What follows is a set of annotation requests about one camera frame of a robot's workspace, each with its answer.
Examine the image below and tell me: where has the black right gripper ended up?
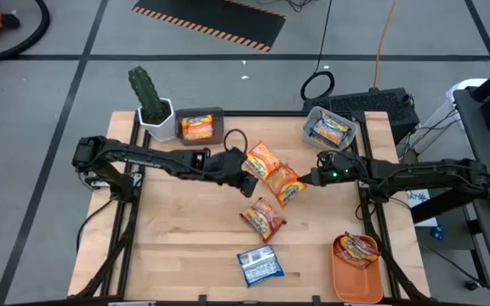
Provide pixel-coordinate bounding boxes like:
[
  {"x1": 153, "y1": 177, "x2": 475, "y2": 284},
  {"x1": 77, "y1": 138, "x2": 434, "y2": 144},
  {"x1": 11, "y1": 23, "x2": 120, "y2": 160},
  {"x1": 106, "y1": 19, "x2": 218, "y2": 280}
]
[{"x1": 298, "y1": 150, "x2": 371, "y2": 188}]

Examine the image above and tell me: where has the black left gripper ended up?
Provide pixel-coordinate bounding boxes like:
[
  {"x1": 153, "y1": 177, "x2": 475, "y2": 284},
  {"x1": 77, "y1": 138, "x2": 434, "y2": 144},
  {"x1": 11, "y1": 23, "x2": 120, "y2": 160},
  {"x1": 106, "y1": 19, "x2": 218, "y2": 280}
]
[{"x1": 204, "y1": 146, "x2": 260, "y2": 199}]

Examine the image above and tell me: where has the orange Maruchan ramen packet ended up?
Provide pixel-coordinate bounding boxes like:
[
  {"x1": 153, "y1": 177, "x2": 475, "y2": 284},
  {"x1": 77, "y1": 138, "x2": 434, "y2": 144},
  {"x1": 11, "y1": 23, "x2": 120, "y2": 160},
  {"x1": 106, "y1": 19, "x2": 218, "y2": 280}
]
[
  {"x1": 265, "y1": 162, "x2": 309, "y2": 209},
  {"x1": 243, "y1": 141, "x2": 283, "y2": 183},
  {"x1": 180, "y1": 114, "x2": 215, "y2": 141}
]

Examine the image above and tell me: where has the blue Maruchan ramen packet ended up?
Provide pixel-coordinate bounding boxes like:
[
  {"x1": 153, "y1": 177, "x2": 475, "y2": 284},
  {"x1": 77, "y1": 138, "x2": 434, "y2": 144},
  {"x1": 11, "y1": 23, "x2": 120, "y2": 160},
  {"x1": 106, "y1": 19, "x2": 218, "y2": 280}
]
[
  {"x1": 236, "y1": 245, "x2": 286, "y2": 288},
  {"x1": 311, "y1": 121, "x2": 348, "y2": 149},
  {"x1": 319, "y1": 110, "x2": 352, "y2": 137}
]

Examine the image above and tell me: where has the red Maruchan ramen packet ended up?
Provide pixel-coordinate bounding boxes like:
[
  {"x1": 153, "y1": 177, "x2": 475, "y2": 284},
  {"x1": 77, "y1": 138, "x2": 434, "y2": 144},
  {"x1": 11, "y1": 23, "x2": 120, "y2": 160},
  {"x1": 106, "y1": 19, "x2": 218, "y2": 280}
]
[
  {"x1": 239, "y1": 196, "x2": 288, "y2": 244},
  {"x1": 333, "y1": 231, "x2": 382, "y2": 269}
]

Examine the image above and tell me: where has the light grey bin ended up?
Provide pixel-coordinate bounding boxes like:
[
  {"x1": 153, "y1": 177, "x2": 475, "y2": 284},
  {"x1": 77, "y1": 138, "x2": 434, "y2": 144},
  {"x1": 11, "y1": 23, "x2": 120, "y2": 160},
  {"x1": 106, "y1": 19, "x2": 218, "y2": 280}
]
[{"x1": 301, "y1": 105, "x2": 358, "y2": 152}]

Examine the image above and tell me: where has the dark grey bin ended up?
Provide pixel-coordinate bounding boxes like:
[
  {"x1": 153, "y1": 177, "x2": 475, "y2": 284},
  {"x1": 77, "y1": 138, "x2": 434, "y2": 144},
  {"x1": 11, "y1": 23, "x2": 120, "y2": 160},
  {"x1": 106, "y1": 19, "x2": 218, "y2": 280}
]
[{"x1": 174, "y1": 106, "x2": 225, "y2": 147}]

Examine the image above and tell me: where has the white hexagonal planter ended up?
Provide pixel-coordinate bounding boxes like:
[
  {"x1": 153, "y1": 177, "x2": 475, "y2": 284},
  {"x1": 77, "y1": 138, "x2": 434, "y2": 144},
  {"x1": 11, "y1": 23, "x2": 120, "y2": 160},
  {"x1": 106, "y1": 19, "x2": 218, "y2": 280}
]
[{"x1": 137, "y1": 97, "x2": 177, "y2": 143}]

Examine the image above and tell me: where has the black computer case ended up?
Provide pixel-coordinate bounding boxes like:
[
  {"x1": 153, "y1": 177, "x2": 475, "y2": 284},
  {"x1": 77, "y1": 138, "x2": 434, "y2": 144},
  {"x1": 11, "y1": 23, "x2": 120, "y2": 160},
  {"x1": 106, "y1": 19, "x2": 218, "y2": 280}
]
[{"x1": 302, "y1": 87, "x2": 421, "y2": 145}]

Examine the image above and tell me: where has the white paper sheet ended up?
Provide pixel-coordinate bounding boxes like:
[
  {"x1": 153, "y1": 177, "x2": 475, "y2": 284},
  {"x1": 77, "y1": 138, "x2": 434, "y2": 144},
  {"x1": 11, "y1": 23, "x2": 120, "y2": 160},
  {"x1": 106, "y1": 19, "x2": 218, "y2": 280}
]
[{"x1": 405, "y1": 189, "x2": 440, "y2": 229}]

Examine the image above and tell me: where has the orange tray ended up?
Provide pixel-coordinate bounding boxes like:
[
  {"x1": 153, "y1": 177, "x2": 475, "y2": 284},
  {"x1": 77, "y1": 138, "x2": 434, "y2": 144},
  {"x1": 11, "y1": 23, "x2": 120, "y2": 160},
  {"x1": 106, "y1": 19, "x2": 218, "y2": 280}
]
[{"x1": 331, "y1": 232, "x2": 385, "y2": 304}]

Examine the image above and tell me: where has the green cactus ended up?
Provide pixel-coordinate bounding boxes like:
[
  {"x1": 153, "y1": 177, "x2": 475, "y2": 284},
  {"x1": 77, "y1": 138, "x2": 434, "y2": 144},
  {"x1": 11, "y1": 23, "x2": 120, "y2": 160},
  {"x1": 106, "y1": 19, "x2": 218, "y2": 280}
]
[{"x1": 128, "y1": 65, "x2": 172, "y2": 124}]

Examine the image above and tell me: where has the black hazard striped mat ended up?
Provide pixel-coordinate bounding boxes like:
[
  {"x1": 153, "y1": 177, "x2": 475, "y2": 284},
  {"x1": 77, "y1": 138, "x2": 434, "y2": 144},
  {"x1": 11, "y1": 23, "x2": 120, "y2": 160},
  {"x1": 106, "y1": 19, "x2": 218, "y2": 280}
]
[{"x1": 132, "y1": 0, "x2": 288, "y2": 53}]

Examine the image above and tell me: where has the grey desk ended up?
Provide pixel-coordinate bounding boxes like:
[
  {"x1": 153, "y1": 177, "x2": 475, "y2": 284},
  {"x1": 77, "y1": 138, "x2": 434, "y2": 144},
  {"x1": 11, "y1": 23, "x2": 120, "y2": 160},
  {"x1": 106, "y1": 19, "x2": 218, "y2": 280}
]
[{"x1": 453, "y1": 87, "x2": 490, "y2": 306}]

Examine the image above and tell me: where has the white bucket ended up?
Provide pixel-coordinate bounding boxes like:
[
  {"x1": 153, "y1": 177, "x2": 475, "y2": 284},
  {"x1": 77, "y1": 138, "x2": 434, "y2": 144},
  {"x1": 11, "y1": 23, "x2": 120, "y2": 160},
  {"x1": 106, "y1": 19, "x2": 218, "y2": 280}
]
[{"x1": 446, "y1": 77, "x2": 490, "y2": 128}]

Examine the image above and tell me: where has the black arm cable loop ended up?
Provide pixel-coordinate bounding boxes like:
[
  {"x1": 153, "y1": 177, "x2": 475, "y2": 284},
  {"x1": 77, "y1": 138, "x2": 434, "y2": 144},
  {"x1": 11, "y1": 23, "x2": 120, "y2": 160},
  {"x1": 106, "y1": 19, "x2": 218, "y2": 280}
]
[{"x1": 223, "y1": 128, "x2": 249, "y2": 155}]

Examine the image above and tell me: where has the black cable with coil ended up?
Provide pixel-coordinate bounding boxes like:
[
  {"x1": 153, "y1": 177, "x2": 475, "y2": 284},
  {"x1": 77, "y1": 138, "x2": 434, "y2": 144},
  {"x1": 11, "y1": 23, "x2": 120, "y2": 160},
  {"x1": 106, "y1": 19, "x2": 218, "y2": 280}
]
[{"x1": 299, "y1": 0, "x2": 336, "y2": 102}]

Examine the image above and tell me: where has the yellow cable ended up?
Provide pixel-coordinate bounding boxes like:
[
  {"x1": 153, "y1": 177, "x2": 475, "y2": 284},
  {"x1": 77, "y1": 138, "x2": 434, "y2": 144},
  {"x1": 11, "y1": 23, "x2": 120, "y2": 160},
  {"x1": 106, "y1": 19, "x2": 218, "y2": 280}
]
[{"x1": 372, "y1": 0, "x2": 398, "y2": 90}]

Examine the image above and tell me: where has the black vacuum hose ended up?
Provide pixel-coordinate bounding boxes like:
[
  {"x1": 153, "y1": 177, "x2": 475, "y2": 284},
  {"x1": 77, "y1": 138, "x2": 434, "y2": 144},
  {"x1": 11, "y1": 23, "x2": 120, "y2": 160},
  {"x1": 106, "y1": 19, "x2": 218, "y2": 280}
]
[{"x1": 0, "y1": 0, "x2": 51, "y2": 65}]

